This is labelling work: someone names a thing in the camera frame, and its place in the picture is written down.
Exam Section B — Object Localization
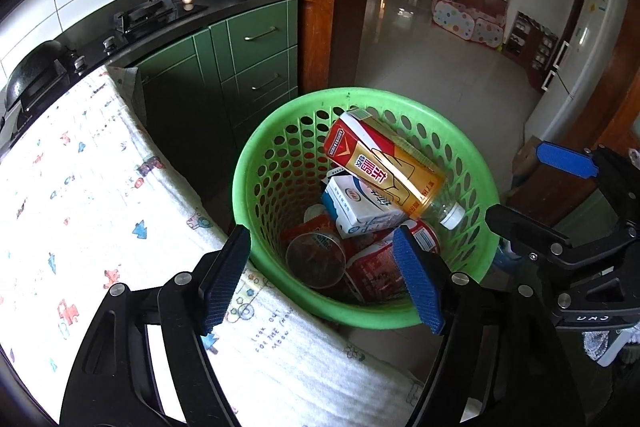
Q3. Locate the green perforated plastic basket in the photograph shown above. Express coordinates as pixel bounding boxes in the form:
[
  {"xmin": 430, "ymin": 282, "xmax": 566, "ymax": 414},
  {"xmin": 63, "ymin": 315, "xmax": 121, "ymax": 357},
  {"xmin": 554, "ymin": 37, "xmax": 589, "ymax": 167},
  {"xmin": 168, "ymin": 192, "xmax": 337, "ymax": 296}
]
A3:
[{"xmin": 231, "ymin": 87, "xmax": 501, "ymax": 329}]

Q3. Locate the polka dot playpen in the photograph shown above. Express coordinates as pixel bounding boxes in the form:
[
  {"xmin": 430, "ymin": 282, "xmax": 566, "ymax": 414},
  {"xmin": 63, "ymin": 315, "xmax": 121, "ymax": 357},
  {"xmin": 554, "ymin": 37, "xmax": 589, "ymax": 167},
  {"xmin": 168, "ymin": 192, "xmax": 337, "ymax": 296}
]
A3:
[{"xmin": 431, "ymin": 0, "xmax": 507, "ymax": 50}]

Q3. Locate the black gas stove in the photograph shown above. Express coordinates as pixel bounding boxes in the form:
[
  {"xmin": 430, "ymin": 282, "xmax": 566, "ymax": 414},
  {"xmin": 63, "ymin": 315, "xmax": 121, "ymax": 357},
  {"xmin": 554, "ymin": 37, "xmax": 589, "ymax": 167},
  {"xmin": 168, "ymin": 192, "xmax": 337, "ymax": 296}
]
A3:
[{"xmin": 100, "ymin": 0, "xmax": 208, "ymax": 54}]

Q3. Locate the cardboard box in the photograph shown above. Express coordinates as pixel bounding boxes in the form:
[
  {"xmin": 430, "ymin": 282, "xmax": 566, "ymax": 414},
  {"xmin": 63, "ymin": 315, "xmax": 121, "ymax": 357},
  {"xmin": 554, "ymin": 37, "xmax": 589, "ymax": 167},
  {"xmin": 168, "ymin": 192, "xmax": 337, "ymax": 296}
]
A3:
[{"xmin": 512, "ymin": 137, "xmax": 544, "ymax": 180}]

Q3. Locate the low wooden shelf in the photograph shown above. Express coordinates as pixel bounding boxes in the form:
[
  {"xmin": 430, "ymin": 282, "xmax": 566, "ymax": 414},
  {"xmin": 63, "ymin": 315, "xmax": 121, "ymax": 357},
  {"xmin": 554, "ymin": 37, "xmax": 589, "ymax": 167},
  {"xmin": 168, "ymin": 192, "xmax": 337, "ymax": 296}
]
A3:
[{"xmin": 505, "ymin": 12, "xmax": 559, "ymax": 72}]

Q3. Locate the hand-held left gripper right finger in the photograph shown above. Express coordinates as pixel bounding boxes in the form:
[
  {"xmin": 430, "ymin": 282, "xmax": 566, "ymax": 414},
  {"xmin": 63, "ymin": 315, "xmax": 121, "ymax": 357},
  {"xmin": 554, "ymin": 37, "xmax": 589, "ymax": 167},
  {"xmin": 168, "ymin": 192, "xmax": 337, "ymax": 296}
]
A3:
[{"xmin": 392, "ymin": 227, "xmax": 586, "ymax": 427}]

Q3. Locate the red blue labelled can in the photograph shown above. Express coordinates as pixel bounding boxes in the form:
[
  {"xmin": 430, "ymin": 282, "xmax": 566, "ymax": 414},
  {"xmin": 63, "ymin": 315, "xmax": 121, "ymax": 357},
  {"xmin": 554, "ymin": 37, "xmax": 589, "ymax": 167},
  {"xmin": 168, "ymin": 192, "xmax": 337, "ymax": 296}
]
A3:
[{"xmin": 407, "ymin": 219, "xmax": 442, "ymax": 256}]

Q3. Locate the red white paper cup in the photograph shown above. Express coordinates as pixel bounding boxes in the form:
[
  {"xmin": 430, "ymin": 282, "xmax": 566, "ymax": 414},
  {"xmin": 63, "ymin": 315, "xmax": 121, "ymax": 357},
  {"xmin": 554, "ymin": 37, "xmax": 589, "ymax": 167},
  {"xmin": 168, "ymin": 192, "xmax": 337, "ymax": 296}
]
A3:
[{"xmin": 344, "ymin": 241, "xmax": 411, "ymax": 304}]

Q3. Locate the brown wooden door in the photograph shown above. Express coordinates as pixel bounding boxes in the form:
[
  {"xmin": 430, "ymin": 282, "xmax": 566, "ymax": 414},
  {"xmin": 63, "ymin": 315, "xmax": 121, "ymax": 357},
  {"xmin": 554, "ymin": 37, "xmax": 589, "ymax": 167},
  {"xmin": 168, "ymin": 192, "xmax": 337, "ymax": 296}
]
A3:
[{"xmin": 252, "ymin": 0, "xmax": 386, "ymax": 96}]

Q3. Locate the yellow red labelled tea bottle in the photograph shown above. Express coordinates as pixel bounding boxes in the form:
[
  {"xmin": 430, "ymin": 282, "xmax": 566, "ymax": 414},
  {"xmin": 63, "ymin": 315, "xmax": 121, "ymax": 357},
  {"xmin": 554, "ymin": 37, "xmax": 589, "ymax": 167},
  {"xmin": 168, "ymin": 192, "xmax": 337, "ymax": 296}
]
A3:
[{"xmin": 322, "ymin": 108, "xmax": 467, "ymax": 230}]

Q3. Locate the white blue milk carton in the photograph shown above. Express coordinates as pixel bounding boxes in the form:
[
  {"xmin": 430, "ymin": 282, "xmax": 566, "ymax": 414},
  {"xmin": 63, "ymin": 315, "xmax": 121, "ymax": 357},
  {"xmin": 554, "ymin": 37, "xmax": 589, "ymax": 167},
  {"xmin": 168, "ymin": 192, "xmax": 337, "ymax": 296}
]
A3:
[{"xmin": 320, "ymin": 174, "xmax": 408, "ymax": 240}]

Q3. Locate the red wrapper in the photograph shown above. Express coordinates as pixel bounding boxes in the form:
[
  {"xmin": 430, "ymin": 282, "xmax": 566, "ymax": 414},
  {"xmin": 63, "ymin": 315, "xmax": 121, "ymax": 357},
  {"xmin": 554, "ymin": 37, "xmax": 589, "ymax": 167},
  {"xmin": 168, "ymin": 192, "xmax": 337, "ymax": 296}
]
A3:
[{"xmin": 280, "ymin": 204, "xmax": 332, "ymax": 249}]

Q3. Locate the black wok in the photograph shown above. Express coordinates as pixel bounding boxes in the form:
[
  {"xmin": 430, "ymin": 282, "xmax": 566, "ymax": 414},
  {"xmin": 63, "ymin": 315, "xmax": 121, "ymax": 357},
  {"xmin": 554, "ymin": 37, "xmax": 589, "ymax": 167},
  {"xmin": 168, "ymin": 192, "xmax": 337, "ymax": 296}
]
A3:
[{"xmin": 4, "ymin": 39, "xmax": 73, "ymax": 112}]

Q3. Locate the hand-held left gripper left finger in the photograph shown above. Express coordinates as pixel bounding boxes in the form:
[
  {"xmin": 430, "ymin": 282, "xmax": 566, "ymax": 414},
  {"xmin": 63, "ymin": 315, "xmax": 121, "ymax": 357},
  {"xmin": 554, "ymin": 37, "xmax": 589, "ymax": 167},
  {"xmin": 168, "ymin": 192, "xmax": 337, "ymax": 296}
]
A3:
[{"xmin": 60, "ymin": 224, "xmax": 252, "ymax": 427}]

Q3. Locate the clear plastic cup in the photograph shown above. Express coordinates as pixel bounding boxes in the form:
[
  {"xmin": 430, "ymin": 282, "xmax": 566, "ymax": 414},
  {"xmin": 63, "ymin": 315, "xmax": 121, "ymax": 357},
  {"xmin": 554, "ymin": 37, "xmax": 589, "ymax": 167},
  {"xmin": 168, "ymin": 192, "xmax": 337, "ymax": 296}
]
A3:
[{"xmin": 285, "ymin": 231, "xmax": 347, "ymax": 290}]

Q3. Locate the green kitchen cabinet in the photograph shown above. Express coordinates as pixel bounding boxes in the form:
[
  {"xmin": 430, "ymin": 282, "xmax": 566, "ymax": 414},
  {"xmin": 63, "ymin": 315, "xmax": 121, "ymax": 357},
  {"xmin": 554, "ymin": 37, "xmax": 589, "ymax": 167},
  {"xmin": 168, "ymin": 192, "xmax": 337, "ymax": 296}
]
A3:
[{"xmin": 125, "ymin": 0, "xmax": 303, "ymax": 208}]

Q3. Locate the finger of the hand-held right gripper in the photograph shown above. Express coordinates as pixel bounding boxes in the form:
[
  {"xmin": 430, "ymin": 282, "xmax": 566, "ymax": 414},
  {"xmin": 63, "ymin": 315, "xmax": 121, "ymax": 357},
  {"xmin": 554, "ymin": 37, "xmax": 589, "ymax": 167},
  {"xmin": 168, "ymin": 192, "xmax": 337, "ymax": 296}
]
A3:
[
  {"xmin": 536, "ymin": 141, "xmax": 640, "ymax": 228},
  {"xmin": 485, "ymin": 203, "xmax": 640, "ymax": 274}
]

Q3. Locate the white printed cloth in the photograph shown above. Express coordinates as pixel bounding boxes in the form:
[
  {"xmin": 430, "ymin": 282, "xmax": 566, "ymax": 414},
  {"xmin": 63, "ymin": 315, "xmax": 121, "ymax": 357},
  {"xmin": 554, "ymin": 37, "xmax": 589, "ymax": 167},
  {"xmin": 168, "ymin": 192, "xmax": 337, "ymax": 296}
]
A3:
[{"xmin": 0, "ymin": 66, "xmax": 426, "ymax": 427}]

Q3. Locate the white refrigerator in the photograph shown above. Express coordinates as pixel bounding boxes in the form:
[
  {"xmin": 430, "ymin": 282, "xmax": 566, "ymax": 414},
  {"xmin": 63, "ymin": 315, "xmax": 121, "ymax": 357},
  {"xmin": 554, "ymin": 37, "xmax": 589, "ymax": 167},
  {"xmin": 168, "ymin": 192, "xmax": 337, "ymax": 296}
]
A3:
[{"xmin": 525, "ymin": 0, "xmax": 633, "ymax": 142}]

